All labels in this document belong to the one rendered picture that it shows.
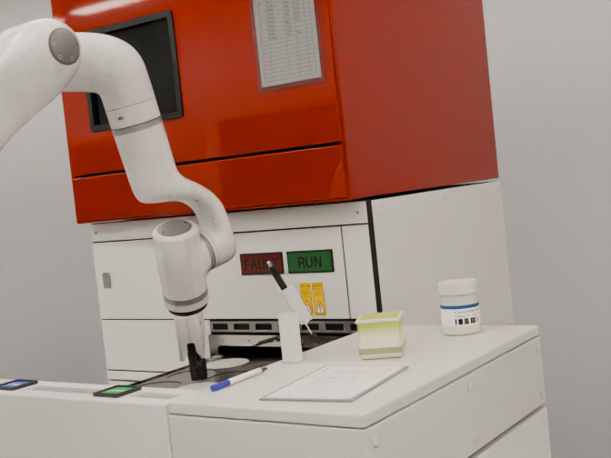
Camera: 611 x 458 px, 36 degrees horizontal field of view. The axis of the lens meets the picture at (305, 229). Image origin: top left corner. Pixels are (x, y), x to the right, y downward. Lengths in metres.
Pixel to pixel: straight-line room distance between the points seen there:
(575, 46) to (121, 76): 1.98
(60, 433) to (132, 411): 0.18
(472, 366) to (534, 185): 1.87
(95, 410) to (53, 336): 3.42
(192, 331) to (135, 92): 0.45
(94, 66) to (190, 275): 0.40
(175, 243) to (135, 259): 0.66
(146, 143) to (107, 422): 0.48
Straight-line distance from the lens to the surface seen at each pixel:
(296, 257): 2.00
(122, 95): 1.63
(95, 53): 1.62
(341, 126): 1.87
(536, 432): 1.76
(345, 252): 1.93
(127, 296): 2.36
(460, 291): 1.70
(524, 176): 3.34
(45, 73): 1.49
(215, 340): 2.17
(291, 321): 1.60
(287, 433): 1.30
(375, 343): 1.56
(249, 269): 2.08
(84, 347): 4.80
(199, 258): 1.70
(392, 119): 2.03
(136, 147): 1.64
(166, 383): 1.90
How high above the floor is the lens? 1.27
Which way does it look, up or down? 3 degrees down
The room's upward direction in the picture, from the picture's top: 6 degrees counter-clockwise
